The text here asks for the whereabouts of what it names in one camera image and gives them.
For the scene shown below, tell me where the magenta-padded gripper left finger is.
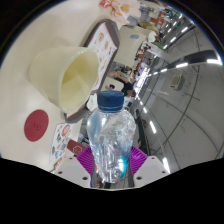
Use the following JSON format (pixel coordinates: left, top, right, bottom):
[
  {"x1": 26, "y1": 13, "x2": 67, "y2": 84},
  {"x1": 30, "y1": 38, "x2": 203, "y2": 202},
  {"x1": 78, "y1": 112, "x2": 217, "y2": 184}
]
[{"x1": 52, "y1": 145, "x2": 97, "y2": 189}]

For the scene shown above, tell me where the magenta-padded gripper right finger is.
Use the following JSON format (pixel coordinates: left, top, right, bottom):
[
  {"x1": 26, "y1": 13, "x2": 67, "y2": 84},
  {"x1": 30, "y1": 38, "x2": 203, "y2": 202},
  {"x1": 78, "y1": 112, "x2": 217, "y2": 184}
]
[{"x1": 127, "y1": 145, "x2": 172, "y2": 189}]

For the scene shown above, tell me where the clear blue-capped water bottle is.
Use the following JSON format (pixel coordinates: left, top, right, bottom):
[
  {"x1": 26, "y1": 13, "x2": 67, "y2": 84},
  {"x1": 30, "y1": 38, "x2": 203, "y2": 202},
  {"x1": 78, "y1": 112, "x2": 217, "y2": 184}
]
[{"x1": 86, "y1": 90, "x2": 137, "y2": 185}]

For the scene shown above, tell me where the dark red card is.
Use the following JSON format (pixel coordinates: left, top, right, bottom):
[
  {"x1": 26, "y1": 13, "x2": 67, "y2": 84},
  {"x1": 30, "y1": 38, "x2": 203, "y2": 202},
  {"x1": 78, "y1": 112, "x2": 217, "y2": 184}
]
[{"x1": 66, "y1": 138, "x2": 85, "y2": 157}]

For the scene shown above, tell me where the colourful sticker card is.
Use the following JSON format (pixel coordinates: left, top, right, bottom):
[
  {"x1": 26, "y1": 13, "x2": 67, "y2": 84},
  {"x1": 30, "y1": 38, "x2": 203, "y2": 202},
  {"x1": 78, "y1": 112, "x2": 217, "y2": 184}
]
[{"x1": 48, "y1": 122, "x2": 74, "y2": 169}]

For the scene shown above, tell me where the flat round red coaster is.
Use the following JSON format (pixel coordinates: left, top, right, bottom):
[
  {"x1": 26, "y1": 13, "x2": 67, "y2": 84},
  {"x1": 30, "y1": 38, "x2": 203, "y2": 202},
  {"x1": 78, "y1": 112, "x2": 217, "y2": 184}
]
[{"x1": 23, "y1": 109, "x2": 50, "y2": 143}]

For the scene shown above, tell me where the person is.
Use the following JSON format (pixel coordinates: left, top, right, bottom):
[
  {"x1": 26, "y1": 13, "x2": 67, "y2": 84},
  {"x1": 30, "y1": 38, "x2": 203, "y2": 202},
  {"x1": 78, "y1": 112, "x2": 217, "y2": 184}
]
[{"x1": 120, "y1": 81, "x2": 137, "y2": 98}]

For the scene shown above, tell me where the square ceiling air vent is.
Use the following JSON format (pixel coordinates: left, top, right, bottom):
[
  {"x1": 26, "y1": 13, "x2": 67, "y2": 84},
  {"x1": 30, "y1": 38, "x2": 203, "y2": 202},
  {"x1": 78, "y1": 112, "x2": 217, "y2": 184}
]
[{"x1": 169, "y1": 73, "x2": 185, "y2": 90}]

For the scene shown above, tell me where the cream plastic cup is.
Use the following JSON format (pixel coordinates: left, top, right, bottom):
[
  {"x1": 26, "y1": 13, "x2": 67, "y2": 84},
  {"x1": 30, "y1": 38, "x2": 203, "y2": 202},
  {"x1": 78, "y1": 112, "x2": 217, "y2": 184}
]
[{"x1": 28, "y1": 46, "x2": 101, "y2": 115}]

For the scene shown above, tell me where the row of ceiling lights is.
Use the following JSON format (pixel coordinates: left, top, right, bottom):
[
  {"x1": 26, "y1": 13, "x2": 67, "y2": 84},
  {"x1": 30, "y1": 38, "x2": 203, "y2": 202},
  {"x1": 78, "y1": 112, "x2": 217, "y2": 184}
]
[{"x1": 139, "y1": 13, "x2": 223, "y2": 174}]

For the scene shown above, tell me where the cream neighbouring table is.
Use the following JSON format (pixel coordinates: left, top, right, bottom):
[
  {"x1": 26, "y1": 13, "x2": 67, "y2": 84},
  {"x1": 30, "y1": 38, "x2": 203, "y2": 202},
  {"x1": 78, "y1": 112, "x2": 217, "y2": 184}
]
[{"x1": 114, "y1": 25, "x2": 148, "y2": 67}]

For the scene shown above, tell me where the orange and white printed flyer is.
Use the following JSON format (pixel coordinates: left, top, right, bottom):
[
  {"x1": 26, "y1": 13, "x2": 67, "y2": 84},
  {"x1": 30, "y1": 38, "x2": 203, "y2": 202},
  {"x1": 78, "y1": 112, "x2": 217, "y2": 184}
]
[{"x1": 98, "y1": 0, "x2": 143, "y2": 26}]

